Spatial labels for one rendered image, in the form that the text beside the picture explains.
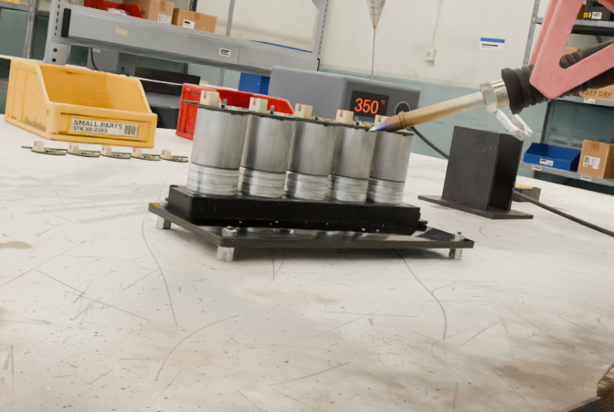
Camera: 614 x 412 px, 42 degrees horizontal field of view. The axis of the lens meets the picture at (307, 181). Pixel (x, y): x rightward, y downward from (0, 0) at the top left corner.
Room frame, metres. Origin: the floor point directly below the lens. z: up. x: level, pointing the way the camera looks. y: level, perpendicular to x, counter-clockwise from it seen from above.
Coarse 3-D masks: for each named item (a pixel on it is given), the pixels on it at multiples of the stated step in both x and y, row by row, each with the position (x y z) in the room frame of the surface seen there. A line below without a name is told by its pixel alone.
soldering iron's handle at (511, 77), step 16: (592, 48) 0.41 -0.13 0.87; (560, 64) 0.41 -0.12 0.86; (512, 80) 0.41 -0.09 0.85; (528, 80) 0.41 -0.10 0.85; (592, 80) 0.41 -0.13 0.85; (608, 80) 0.41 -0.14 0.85; (512, 96) 0.41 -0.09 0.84; (528, 96) 0.41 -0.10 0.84; (544, 96) 0.41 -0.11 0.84; (560, 96) 0.41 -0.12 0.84; (512, 112) 0.42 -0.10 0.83
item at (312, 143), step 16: (304, 128) 0.41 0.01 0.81; (320, 128) 0.41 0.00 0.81; (336, 128) 0.42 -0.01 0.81; (304, 144) 0.41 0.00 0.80; (320, 144) 0.41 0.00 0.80; (304, 160) 0.41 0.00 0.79; (320, 160) 0.41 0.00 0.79; (288, 176) 0.41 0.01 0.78; (304, 176) 0.41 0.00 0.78; (320, 176) 0.41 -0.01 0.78; (288, 192) 0.41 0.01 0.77; (304, 192) 0.41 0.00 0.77; (320, 192) 0.41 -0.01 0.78
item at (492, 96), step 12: (492, 84) 0.41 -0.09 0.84; (504, 84) 0.41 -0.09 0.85; (468, 96) 0.42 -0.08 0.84; (480, 96) 0.42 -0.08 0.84; (492, 96) 0.41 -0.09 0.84; (504, 96) 0.41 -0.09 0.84; (432, 108) 0.42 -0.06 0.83; (444, 108) 0.42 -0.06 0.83; (456, 108) 0.42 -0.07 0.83; (468, 108) 0.42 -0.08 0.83; (492, 108) 0.42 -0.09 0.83; (396, 120) 0.42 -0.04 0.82; (408, 120) 0.42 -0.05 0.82; (420, 120) 0.42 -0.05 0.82; (432, 120) 0.42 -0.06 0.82
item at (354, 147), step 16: (352, 128) 0.42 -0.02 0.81; (336, 144) 0.43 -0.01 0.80; (352, 144) 0.42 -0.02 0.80; (368, 144) 0.43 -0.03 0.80; (336, 160) 0.43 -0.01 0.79; (352, 160) 0.42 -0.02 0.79; (368, 160) 0.43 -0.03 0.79; (336, 176) 0.42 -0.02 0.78; (352, 176) 0.42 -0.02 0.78; (368, 176) 0.43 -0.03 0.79; (336, 192) 0.42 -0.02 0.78; (352, 192) 0.42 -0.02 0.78
